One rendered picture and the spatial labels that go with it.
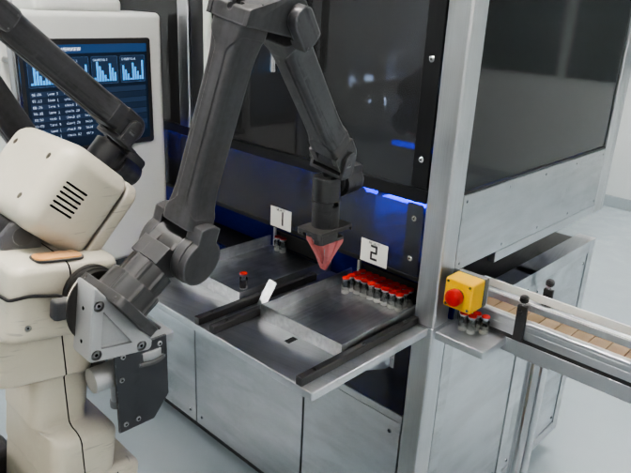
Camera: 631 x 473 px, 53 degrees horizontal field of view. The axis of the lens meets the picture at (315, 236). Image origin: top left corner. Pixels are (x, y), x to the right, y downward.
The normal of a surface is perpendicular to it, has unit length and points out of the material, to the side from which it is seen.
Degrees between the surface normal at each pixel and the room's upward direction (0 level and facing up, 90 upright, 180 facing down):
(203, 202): 94
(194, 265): 103
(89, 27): 90
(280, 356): 0
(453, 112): 90
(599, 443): 0
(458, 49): 90
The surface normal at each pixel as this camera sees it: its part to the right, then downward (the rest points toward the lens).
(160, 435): 0.04, -0.94
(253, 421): -0.69, 0.22
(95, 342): 0.70, 0.28
